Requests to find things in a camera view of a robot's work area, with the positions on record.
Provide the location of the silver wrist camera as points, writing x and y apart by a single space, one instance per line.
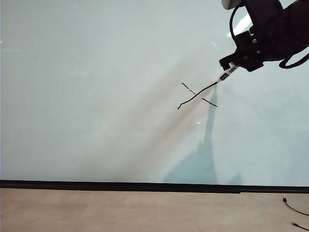
230 3

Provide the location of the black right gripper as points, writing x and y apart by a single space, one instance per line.
248 53

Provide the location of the black whiteboard bottom rail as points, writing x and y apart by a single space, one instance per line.
120 186

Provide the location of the glass whiteboard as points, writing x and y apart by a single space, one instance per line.
96 96

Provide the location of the black drawn cross mark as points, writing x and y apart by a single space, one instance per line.
195 96

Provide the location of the white whiteboard marker pen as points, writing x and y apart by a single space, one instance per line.
225 75

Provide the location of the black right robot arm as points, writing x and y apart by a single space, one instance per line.
285 29

